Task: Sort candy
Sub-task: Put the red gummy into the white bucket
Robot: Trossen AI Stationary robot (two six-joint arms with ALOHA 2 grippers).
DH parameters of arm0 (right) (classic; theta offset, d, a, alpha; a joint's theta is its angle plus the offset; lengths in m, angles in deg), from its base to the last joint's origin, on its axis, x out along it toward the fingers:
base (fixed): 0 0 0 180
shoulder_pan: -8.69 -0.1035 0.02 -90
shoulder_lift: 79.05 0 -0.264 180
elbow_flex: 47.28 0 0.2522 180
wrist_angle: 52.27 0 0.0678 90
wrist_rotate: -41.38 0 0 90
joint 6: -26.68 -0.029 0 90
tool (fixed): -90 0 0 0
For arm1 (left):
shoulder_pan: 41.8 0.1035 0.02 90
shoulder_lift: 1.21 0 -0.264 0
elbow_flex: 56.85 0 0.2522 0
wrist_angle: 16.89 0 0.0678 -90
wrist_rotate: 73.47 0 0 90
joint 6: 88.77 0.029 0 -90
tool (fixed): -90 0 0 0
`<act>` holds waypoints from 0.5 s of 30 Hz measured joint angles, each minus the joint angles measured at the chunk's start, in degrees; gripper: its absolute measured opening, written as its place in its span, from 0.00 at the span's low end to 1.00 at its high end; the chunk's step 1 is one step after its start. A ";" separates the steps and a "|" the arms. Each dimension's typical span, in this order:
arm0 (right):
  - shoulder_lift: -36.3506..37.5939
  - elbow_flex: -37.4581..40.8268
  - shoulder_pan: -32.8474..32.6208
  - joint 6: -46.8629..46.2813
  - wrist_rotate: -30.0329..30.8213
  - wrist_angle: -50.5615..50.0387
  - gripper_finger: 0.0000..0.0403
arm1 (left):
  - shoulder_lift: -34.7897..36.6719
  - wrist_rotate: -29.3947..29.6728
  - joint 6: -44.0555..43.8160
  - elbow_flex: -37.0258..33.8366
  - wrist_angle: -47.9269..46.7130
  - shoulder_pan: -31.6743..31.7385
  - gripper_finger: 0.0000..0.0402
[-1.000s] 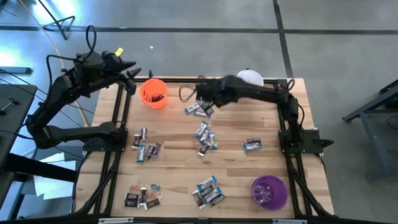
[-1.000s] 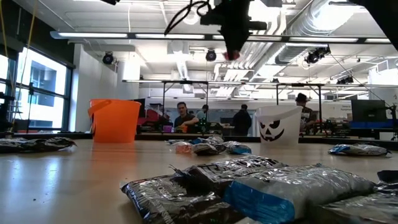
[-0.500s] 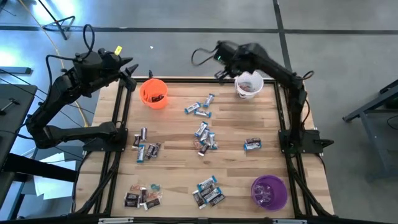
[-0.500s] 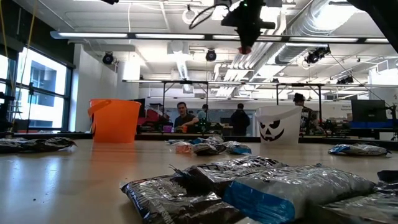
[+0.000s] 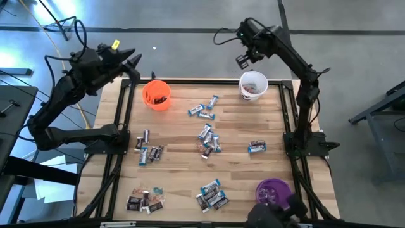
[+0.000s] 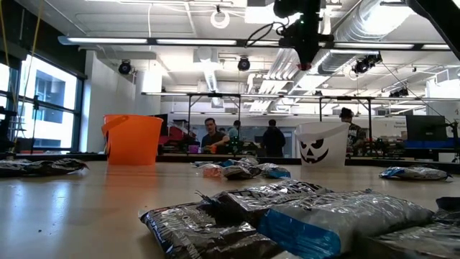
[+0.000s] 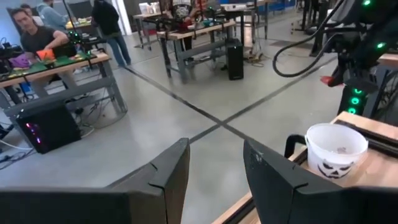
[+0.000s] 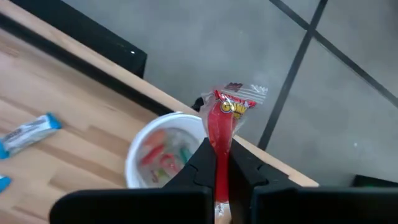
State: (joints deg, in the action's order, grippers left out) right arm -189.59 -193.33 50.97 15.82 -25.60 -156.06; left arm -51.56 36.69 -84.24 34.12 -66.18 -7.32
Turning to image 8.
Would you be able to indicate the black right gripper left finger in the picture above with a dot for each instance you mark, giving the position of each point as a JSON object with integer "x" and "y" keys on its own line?
{"x": 199, "y": 168}

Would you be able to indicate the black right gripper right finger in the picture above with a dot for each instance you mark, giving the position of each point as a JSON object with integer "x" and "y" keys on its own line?
{"x": 245, "y": 174}

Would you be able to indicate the green gummy candy packet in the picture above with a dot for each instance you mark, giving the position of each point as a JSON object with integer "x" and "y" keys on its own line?
{"x": 186, "y": 154}
{"x": 160, "y": 176}

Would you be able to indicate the red gummy candy packet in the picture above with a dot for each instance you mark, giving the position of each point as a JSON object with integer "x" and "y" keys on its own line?
{"x": 220, "y": 124}
{"x": 152, "y": 155}
{"x": 169, "y": 163}

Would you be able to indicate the white jack-o-lantern bucket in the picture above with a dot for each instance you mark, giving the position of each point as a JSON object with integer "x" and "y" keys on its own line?
{"x": 136, "y": 149}

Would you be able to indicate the blue white chocolate bar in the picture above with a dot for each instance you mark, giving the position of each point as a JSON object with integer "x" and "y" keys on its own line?
{"x": 3, "y": 183}
{"x": 31, "y": 133}

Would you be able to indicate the black hook clamp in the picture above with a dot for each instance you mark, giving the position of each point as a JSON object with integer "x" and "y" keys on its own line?
{"x": 197, "y": 104}

